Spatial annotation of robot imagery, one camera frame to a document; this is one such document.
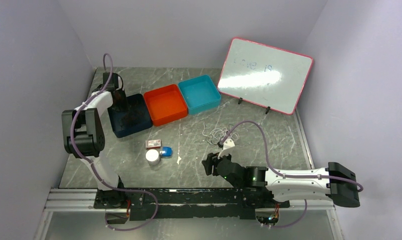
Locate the red white small box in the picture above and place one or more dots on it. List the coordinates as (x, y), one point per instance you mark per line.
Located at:
(153, 144)

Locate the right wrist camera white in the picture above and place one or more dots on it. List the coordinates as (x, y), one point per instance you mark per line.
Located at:
(227, 148)

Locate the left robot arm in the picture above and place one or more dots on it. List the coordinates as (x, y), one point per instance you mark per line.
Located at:
(83, 137)

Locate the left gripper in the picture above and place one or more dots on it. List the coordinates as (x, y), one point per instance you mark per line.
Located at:
(124, 106)

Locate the teal square tray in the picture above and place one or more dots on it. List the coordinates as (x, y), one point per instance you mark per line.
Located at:
(200, 94)

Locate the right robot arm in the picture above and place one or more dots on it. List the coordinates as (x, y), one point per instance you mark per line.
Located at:
(334, 183)

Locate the clear round clip jar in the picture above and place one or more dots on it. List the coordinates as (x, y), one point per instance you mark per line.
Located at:
(153, 157)

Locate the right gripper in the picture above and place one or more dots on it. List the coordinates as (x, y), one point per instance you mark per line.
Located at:
(212, 159)

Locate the orange square tray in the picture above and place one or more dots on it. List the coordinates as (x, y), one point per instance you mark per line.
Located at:
(165, 104)

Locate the pink framed whiteboard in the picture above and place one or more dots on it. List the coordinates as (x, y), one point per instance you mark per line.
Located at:
(264, 75)

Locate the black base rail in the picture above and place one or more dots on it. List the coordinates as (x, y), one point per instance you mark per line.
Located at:
(184, 203)

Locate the blue small stapler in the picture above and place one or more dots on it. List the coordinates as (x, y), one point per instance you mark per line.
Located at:
(166, 152)

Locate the dark navy square tray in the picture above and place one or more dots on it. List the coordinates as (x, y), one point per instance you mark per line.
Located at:
(136, 119)

